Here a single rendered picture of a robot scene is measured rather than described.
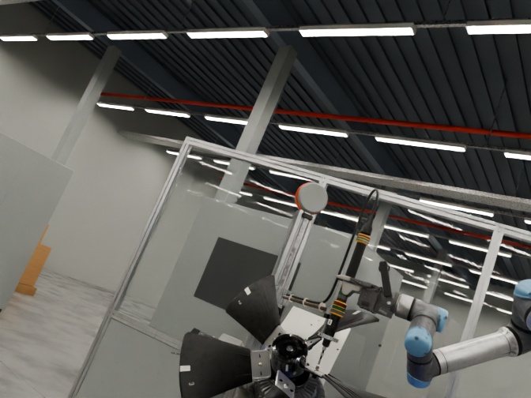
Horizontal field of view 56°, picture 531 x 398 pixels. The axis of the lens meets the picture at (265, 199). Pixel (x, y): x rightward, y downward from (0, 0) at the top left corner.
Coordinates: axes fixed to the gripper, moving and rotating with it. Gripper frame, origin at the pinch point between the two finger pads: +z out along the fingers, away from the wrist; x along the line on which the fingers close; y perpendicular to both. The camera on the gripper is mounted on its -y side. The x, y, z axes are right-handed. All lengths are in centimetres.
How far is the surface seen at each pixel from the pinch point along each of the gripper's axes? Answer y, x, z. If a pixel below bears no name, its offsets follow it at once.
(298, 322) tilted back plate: 19.6, 38.5, 17.7
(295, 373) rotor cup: 34.3, -4.2, 2.2
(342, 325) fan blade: 14.7, 9.7, -4.5
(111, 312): 53, 70, 123
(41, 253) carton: 84, 541, 619
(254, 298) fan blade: 17.6, 9.3, 28.8
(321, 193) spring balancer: -41, 58, 34
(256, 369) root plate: 38.5, -4.2, 14.4
